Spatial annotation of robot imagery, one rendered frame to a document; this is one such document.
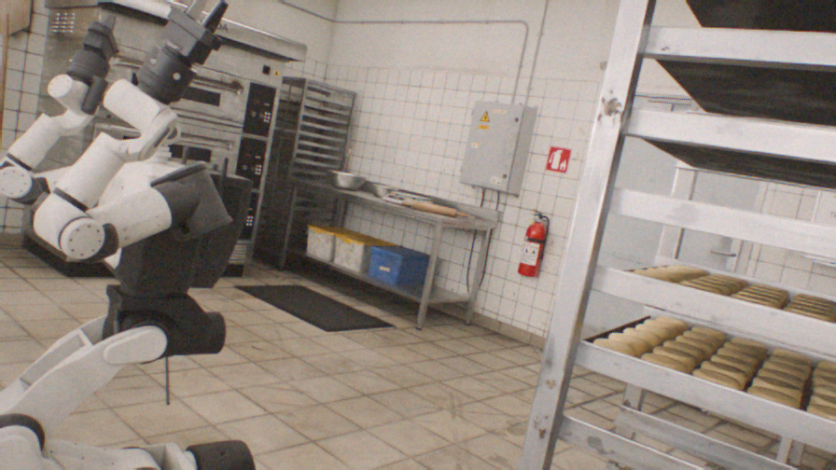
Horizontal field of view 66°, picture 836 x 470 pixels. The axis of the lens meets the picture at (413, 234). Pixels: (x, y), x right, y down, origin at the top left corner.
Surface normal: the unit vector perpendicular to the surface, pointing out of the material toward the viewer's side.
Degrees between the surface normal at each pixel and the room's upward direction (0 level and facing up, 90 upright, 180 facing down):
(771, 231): 90
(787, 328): 90
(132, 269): 98
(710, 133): 90
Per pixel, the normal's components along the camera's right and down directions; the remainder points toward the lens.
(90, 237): 0.79, 0.35
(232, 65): 0.72, 0.22
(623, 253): -0.66, -0.05
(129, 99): 0.03, 0.14
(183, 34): -0.30, -0.09
